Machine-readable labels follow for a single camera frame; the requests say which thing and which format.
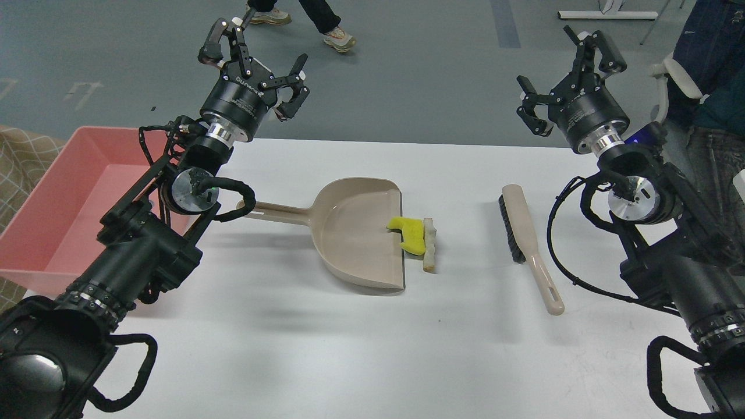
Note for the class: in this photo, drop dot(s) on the beige plastic dustpan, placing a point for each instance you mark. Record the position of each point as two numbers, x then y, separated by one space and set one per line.
348 220

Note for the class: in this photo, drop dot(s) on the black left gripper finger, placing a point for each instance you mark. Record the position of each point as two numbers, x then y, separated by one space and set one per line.
294 80
225 49

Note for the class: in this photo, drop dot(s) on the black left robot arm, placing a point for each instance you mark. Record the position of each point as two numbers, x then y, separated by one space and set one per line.
60 354

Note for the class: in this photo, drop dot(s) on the beige checkered cloth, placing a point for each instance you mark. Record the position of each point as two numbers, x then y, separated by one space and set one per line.
25 158

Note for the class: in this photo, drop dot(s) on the yellow sponge piece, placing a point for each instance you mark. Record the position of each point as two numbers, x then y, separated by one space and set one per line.
413 234

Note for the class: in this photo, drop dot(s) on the white office chair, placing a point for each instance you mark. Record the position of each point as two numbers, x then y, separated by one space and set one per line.
662 72

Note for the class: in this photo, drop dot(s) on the white foam stick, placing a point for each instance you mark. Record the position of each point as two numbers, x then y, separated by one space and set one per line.
430 239

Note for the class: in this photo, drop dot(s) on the person in dark clothes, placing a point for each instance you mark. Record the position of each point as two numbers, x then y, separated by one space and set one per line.
710 49

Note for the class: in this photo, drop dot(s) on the pink plastic bin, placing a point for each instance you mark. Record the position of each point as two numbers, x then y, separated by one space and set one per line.
53 238

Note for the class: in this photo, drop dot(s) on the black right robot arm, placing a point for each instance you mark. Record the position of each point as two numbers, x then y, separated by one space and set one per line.
678 254

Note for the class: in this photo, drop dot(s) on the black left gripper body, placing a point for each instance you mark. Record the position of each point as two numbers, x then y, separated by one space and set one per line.
238 102

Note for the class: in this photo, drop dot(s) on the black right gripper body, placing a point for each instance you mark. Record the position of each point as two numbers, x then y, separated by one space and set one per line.
586 106

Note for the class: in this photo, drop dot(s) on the white table base frame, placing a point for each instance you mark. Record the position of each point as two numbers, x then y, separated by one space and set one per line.
612 10

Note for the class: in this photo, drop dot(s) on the walking person legs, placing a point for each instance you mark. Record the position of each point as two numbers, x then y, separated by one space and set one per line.
321 15

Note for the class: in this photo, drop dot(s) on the beige hand brush black bristles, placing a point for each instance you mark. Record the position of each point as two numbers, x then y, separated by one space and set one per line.
523 243

